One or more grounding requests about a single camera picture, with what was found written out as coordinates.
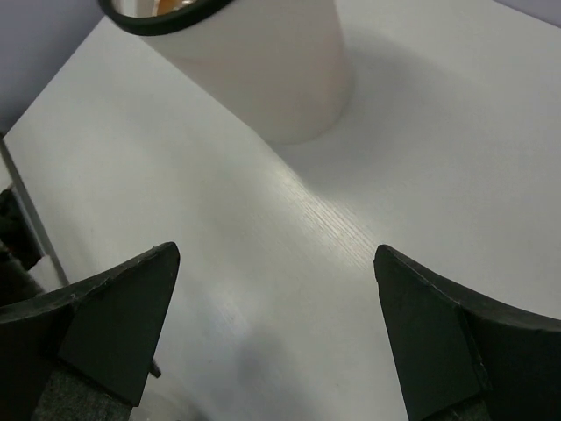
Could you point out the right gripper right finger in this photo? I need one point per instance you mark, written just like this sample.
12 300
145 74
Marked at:
460 355

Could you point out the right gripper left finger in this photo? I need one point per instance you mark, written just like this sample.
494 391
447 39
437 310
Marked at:
84 351

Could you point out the white bin with black rim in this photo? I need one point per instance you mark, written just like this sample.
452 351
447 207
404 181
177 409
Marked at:
280 67

